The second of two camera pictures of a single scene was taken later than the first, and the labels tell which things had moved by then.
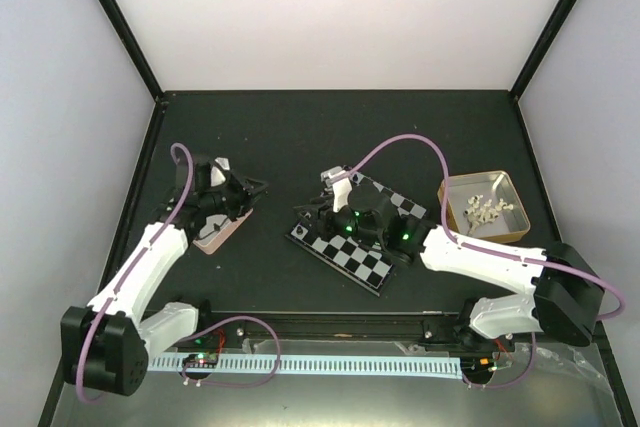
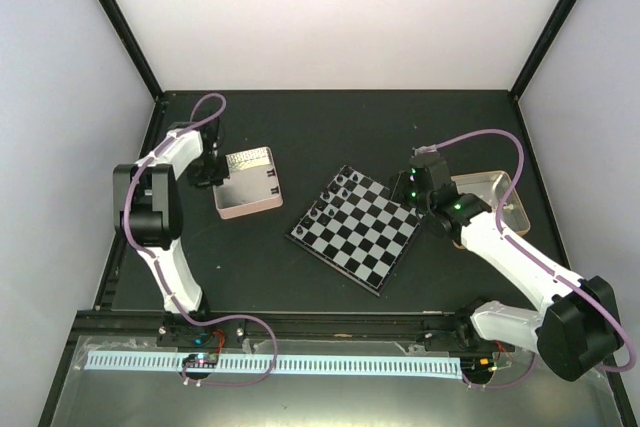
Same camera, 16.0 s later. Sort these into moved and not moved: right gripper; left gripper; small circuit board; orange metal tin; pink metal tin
Moved: pink metal tin; right gripper; left gripper
Not moved: small circuit board; orange metal tin
